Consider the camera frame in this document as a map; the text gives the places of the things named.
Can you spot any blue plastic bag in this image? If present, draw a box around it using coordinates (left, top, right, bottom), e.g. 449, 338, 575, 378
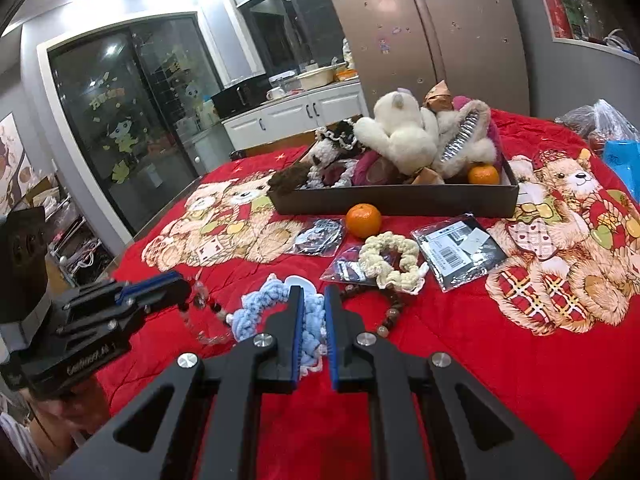
601, 139, 640, 182

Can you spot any person's left hand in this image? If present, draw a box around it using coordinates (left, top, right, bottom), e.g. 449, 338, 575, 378
29, 381, 112, 457

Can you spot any white plush toy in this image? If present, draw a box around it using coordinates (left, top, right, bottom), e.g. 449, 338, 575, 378
354, 87, 442, 175

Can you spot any fluffy white hair claw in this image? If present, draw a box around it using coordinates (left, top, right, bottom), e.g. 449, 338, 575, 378
432, 99, 502, 179

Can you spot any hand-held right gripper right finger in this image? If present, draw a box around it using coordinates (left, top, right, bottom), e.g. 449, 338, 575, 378
323, 285, 577, 480

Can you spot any tan snack packet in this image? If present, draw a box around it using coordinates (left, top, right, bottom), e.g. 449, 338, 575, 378
424, 80, 454, 112

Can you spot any black microwave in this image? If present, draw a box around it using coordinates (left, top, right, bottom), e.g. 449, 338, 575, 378
211, 76, 274, 117

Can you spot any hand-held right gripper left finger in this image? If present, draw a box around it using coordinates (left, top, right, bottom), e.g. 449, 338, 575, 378
52, 285, 307, 480

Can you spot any cream knitted scrunchie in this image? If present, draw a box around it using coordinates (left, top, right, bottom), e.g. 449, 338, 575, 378
359, 231, 430, 295

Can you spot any brown bead bracelet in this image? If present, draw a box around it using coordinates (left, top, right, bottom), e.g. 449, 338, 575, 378
339, 282, 417, 338

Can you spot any red box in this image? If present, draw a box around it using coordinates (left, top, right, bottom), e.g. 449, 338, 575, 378
536, 0, 574, 39

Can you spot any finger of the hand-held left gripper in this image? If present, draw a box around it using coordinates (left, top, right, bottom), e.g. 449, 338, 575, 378
62, 269, 193, 313
55, 304, 152, 342

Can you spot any black and white scrunchie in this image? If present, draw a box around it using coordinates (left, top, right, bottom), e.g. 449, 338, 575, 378
314, 119, 367, 162

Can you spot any clear bead bracelet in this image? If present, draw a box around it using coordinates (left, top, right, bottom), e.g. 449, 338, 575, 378
182, 269, 237, 347

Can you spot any white knitted scrunchie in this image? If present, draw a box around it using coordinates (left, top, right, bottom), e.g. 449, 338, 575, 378
304, 164, 352, 190

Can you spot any dark kitchen window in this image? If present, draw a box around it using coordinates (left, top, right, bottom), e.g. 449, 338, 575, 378
234, 0, 347, 79

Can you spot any blue knitted scrunchie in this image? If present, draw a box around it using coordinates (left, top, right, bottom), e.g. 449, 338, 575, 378
231, 274, 332, 373

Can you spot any magenta plush item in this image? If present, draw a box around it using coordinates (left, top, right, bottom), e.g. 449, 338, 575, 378
356, 152, 404, 187

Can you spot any black packet with white label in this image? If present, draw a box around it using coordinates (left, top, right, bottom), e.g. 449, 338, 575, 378
411, 213, 509, 292

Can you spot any silver refrigerator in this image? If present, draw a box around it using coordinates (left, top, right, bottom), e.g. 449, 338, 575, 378
315, 0, 532, 117

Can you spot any small clear plastic packet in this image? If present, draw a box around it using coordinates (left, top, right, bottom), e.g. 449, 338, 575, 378
319, 255, 372, 287

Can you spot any wall picture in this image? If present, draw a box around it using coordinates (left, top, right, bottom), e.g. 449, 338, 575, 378
0, 114, 37, 217

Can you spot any clear packet of hair ties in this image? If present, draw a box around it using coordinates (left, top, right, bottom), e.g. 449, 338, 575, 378
286, 216, 347, 257

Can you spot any brown fluffy scrunchie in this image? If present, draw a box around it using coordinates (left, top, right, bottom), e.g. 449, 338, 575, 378
271, 164, 314, 195

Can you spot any white kitchen cabinet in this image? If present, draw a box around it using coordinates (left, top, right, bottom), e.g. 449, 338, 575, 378
221, 81, 364, 152

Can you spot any glass sliding door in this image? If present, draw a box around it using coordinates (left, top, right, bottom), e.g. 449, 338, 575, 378
36, 11, 227, 242

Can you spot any dark cardboard box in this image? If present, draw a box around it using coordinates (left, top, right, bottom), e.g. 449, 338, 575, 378
266, 152, 522, 219

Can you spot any metal storage rack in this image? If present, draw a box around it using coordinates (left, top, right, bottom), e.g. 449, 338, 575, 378
44, 194, 102, 282

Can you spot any orange tangerine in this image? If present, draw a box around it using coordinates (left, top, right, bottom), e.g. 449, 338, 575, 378
467, 164, 501, 186
345, 203, 383, 239

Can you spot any clear plastic bag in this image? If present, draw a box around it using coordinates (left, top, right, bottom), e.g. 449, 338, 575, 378
556, 99, 640, 157

